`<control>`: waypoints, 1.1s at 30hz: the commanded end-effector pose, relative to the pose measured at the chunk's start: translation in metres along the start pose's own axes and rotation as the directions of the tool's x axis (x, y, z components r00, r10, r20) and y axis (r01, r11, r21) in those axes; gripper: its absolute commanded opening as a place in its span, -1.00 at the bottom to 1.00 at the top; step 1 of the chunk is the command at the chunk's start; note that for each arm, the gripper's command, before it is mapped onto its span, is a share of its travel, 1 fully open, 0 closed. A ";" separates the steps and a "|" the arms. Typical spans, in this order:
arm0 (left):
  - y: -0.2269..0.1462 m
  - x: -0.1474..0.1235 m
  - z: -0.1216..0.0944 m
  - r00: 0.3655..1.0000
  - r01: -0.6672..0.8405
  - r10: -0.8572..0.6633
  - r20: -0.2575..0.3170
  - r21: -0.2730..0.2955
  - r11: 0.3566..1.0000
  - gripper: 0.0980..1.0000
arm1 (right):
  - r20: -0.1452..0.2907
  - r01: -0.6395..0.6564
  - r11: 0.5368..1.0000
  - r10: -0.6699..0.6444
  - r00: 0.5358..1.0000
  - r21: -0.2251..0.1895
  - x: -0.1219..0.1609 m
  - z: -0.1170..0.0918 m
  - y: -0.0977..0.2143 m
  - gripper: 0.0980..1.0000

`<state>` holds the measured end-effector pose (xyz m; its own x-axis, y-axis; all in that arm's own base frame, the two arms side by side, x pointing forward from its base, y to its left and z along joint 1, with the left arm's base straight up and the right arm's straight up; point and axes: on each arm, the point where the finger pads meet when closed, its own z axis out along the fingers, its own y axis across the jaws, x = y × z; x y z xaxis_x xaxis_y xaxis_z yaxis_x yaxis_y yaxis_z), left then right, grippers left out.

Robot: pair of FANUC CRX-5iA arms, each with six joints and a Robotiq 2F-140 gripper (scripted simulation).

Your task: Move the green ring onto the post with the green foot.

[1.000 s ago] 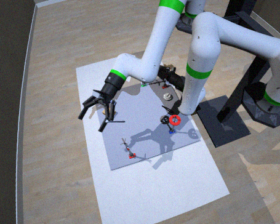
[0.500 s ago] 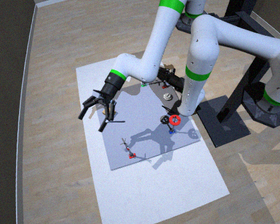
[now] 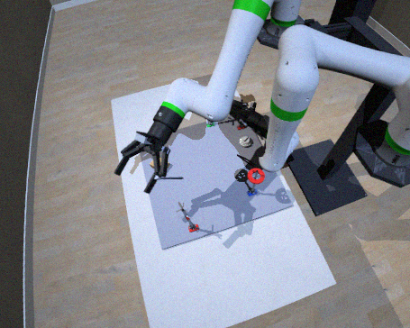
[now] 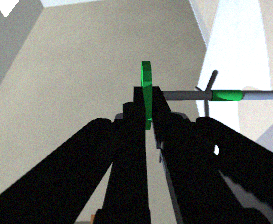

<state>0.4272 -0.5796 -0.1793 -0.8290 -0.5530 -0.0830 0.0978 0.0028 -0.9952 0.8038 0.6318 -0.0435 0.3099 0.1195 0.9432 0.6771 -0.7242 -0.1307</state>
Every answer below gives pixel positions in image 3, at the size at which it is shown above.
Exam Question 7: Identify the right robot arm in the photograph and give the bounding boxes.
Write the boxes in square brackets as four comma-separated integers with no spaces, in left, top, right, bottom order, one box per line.
[153,0,314,132]

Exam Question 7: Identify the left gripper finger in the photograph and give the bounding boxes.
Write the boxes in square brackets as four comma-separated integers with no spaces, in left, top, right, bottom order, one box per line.
[232,100,250,116]
[230,109,245,124]

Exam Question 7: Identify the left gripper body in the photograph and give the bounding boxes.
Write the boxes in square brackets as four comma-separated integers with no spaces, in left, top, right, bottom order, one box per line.
[241,108,263,130]

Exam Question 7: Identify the red ring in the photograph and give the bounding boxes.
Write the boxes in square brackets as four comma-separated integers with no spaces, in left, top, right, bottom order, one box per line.
[248,169,265,184]

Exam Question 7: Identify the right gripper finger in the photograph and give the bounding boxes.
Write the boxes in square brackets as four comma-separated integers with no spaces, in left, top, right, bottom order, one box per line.
[114,140,148,176]
[143,143,170,194]

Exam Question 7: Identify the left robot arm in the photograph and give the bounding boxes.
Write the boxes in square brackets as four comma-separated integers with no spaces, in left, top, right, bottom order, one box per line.
[255,24,410,172]

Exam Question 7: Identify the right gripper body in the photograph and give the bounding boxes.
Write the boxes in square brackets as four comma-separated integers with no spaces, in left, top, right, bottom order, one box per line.
[143,121,173,154]

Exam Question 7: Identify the grey post with blue foot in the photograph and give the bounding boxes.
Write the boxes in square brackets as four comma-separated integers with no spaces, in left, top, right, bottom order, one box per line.
[247,170,259,196]

